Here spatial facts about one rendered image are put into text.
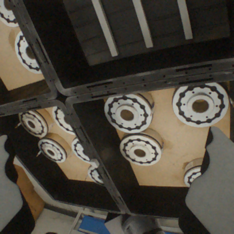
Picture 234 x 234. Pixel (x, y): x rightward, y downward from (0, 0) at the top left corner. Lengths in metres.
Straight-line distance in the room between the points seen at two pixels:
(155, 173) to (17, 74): 0.47
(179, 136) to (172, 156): 0.07
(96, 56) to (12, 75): 0.27
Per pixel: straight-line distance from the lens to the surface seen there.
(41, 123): 0.54
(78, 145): 0.51
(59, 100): 0.34
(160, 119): 0.41
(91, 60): 0.39
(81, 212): 2.70
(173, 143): 0.45
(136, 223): 0.74
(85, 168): 0.64
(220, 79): 0.25
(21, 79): 0.54
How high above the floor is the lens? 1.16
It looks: 49 degrees down
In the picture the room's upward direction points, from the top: 152 degrees counter-clockwise
